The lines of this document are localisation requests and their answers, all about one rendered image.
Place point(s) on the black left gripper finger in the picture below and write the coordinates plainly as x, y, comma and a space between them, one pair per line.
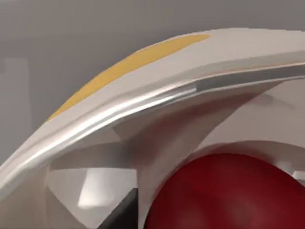
128, 210

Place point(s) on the white and red trophy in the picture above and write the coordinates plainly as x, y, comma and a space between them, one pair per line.
181, 119

